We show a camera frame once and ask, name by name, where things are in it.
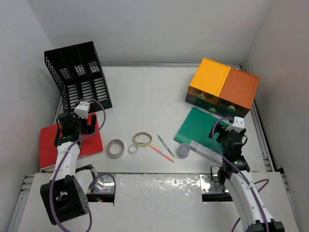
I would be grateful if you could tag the small white tape roll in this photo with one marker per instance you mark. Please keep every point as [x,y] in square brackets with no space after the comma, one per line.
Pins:
[133,149]

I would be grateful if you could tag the black mesh file organizer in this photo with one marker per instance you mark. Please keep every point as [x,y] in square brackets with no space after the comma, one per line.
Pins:
[78,74]

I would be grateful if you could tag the green notebook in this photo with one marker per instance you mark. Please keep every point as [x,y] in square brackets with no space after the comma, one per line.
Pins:
[195,130]

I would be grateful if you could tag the large clear tape roll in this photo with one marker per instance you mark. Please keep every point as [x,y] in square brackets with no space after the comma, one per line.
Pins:
[116,149]

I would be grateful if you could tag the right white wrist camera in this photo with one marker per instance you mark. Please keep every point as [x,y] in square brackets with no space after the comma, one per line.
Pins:
[237,125]

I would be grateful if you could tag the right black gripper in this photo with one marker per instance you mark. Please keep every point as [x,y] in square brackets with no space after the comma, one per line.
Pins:
[220,129]

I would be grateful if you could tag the orange highlighter pen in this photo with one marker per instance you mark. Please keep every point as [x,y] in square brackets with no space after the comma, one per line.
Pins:
[161,153]

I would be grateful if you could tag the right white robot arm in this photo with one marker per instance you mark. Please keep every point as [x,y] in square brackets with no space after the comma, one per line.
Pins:
[235,175]

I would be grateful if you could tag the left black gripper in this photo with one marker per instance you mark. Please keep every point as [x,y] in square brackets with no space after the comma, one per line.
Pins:
[88,129]

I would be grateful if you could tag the orange drawer box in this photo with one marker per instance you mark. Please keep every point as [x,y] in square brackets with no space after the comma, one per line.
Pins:
[239,89]

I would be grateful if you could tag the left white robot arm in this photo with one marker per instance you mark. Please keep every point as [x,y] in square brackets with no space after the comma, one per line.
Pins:
[64,196]

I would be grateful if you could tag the right metal arm base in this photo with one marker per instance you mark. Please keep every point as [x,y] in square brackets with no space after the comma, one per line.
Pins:
[210,184]

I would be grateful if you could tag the yellow drawer box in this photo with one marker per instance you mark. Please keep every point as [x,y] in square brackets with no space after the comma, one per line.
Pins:
[209,80]

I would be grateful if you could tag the grey green pen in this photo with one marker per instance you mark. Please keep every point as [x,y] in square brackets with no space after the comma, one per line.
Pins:
[165,145]

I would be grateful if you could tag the left metal arm base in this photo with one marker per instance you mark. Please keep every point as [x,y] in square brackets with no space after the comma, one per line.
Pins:
[103,184]

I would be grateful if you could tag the beige masking tape roll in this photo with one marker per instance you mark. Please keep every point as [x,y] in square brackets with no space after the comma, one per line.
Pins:
[142,139]

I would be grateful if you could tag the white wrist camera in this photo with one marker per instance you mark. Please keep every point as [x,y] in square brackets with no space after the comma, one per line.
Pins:
[237,125]
[82,109]

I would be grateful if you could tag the red notebook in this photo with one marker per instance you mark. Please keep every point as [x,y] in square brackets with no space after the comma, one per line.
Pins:
[48,151]

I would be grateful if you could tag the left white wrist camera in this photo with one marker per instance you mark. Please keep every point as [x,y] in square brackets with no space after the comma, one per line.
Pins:
[82,109]

